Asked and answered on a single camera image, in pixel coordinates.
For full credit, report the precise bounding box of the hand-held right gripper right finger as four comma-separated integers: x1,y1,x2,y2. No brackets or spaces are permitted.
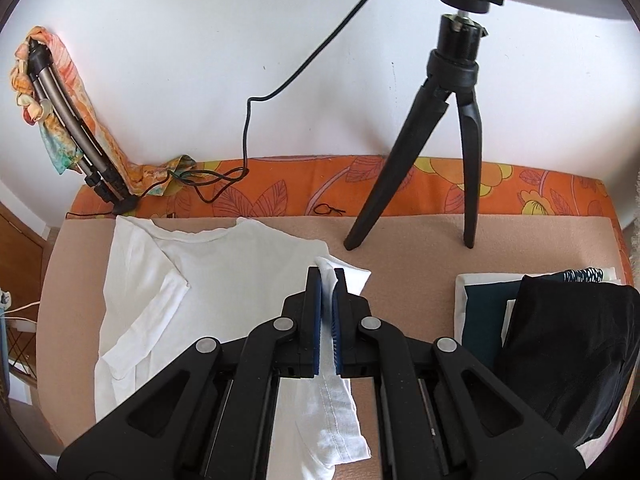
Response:
333,268,586,480

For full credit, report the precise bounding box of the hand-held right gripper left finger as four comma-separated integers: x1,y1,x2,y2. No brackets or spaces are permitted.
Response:
57,267,321,480

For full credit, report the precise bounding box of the white t-shirt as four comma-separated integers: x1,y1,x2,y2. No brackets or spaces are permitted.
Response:
94,216,373,480

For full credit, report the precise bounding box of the peach blanket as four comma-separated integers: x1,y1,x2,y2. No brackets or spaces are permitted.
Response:
37,215,626,480

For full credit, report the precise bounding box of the folded dark teal garment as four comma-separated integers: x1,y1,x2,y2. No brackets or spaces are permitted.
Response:
461,280,526,348

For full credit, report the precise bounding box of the folded black garment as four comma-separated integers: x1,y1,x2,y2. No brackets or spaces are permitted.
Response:
492,275,640,448

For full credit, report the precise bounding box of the black white patterned cloth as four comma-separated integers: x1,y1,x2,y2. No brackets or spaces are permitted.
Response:
555,267,608,286

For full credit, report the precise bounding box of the black mini tripod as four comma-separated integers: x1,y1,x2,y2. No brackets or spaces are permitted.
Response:
344,10,488,251

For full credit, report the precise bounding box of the wooden door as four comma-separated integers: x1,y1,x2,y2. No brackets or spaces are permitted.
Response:
0,212,48,321

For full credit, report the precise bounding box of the colourful orange scarf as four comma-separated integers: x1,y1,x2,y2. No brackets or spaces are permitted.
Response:
9,25,197,198

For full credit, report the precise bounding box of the folded metal light stand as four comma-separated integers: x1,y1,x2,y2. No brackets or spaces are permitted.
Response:
27,40,138,211

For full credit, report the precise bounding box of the black power cable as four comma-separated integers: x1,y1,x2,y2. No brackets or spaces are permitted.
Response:
65,0,392,220

